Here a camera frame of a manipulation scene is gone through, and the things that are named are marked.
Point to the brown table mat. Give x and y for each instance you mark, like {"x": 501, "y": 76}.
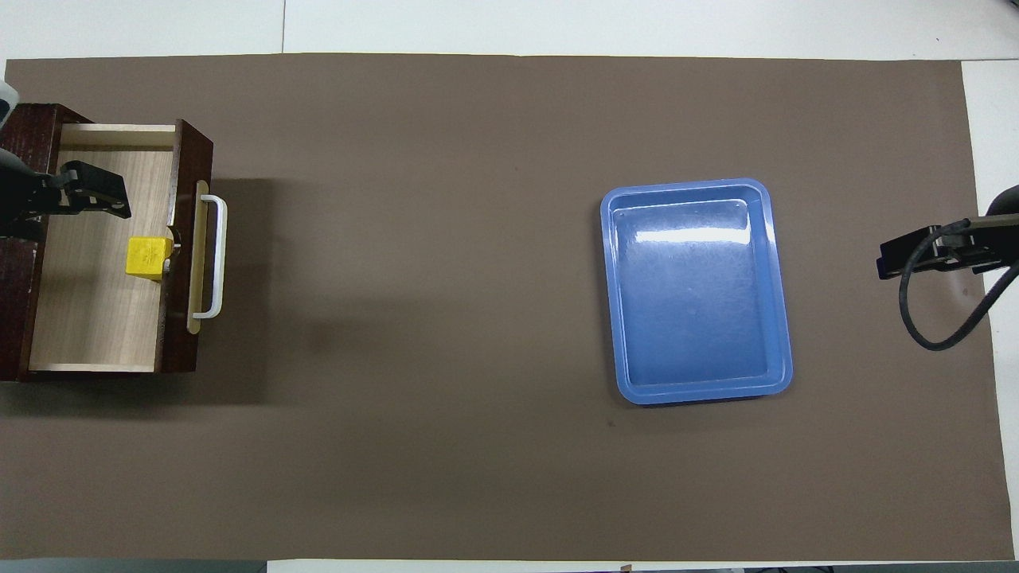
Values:
{"x": 478, "y": 318}

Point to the yellow cube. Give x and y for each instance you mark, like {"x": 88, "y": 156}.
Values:
{"x": 147, "y": 259}

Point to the dark wooden drawer cabinet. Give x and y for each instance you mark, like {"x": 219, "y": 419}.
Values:
{"x": 16, "y": 318}

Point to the blue plastic tray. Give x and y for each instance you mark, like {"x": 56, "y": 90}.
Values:
{"x": 692, "y": 318}

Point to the wooden drawer with dark front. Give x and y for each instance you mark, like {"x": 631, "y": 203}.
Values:
{"x": 95, "y": 326}

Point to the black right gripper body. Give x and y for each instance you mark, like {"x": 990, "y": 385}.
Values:
{"x": 991, "y": 239}

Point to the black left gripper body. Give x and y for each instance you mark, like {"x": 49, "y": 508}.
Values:
{"x": 24, "y": 199}

